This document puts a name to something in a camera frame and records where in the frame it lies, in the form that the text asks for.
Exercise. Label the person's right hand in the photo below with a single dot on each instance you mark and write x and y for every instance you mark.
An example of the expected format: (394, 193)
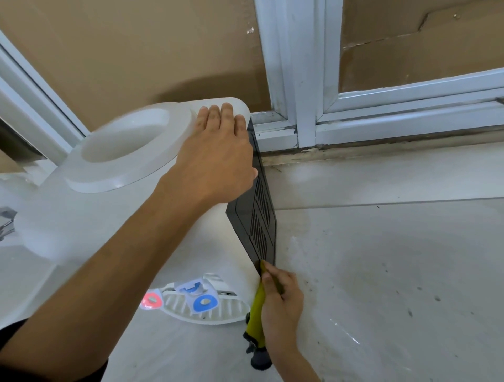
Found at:
(281, 311)

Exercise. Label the person's left hand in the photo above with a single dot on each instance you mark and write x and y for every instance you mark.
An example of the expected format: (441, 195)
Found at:
(214, 161)

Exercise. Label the yellow grey cleaning cloth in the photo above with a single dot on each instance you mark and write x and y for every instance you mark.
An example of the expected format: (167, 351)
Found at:
(256, 318)

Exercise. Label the white drip tray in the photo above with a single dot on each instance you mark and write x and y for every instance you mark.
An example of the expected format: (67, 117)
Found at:
(208, 309)

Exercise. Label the white water dispenser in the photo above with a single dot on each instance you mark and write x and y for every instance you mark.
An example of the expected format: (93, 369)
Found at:
(118, 196)

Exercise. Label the person's left forearm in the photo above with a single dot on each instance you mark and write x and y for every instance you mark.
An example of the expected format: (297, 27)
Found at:
(94, 291)

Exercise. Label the blue tap lever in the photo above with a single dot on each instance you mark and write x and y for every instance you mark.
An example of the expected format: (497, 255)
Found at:
(204, 301)

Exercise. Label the brown cardboard window cover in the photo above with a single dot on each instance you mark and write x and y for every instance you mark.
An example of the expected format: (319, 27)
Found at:
(149, 55)
(421, 39)

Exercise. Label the red tap lever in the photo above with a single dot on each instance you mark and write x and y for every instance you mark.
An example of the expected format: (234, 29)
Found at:
(151, 301)

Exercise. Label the large taped brown cardboard sheet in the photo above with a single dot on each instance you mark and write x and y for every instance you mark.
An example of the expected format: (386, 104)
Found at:
(8, 163)

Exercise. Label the chrome faucet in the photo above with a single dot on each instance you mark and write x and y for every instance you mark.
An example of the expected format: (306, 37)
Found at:
(6, 222)

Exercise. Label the white ceramic sink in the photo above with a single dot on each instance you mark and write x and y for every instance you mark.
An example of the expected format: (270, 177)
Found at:
(19, 267)

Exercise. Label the white window frame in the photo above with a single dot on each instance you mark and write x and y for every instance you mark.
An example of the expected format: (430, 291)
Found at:
(299, 78)

